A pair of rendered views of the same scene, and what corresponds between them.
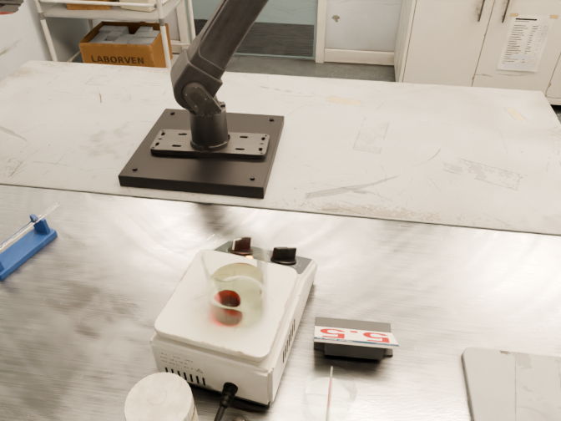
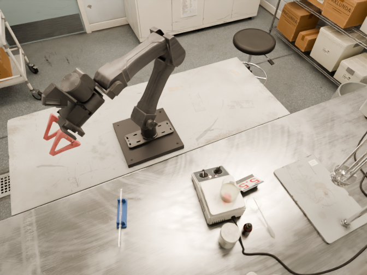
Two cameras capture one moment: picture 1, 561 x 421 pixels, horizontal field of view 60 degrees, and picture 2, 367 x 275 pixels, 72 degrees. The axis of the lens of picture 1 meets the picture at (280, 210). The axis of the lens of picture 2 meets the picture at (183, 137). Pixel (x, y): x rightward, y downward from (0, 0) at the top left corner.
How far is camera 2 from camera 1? 0.54 m
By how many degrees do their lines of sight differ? 26
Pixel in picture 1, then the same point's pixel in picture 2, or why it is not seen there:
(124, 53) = not seen: outside the picture
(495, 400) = (288, 181)
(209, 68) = (152, 112)
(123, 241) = (153, 189)
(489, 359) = (280, 171)
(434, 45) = (151, 13)
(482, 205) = (248, 118)
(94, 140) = (95, 152)
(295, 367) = not seen: hidden behind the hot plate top
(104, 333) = (179, 223)
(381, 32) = (116, 8)
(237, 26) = (159, 93)
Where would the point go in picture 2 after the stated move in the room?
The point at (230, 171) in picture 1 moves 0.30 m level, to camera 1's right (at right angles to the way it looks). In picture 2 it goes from (167, 143) to (224, 115)
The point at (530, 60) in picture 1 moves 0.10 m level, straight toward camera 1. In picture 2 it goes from (193, 10) to (194, 14)
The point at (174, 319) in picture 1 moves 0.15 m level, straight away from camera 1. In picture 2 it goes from (215, 209) to (178, 182)
